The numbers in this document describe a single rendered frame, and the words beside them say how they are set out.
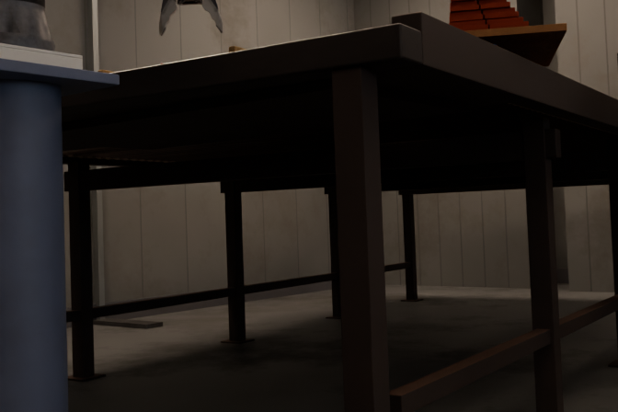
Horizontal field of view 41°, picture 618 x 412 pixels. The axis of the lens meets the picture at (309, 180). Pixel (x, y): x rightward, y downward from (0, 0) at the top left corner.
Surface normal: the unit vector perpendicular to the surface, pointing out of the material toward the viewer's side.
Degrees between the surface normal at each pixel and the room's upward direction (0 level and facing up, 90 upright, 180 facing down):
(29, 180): 90
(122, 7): 90
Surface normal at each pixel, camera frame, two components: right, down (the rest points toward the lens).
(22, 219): 0.48, -0.06
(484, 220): -0.62, -0.01
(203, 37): 0.78, -0.06
